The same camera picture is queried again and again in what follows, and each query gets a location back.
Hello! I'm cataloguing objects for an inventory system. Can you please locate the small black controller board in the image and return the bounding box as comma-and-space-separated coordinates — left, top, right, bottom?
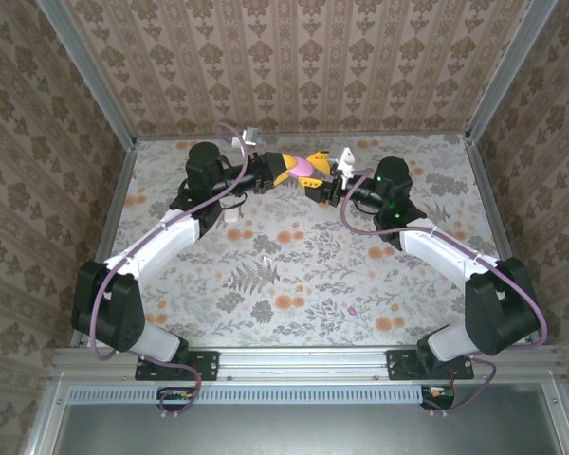
156, 386, 201, 412
420, 384, 456, 411

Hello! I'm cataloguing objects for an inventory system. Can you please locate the floral patterned table cover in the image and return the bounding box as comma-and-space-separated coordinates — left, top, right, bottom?
101, 135, 513, 347

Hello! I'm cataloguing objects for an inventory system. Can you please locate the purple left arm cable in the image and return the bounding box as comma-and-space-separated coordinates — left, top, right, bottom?
88, 121, 262, 418

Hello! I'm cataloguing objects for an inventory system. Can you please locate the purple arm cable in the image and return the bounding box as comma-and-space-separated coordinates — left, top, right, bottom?
340, 168, 549, 413
88, 121, 262, 418

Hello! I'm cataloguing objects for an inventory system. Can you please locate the aluminium frame post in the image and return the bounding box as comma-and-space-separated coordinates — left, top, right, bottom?
464, 0, 560, 143
36, 0, 139, 151

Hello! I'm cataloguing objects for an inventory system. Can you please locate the grey sheet metal panel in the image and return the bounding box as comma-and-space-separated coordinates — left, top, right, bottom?
26, 381, 569, 455

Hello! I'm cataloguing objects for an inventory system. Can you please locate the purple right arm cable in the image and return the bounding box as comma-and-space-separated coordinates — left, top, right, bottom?
340, 168, 549, 413

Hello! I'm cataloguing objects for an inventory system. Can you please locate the grey slotted cable duct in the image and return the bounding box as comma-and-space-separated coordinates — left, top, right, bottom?
68, 384, 426, 405

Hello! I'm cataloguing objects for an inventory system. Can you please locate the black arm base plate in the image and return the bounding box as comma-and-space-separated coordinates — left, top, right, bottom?
387, 349, 475, 382
135, 349, 220, 382

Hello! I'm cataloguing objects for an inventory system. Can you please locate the wide aluminium mounting rail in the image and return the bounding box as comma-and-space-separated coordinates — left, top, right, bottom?
51, 346, 563, 380

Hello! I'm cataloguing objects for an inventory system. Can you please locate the thin aluminium table edge rail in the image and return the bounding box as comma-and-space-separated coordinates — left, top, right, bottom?
135, 134, 470, 142

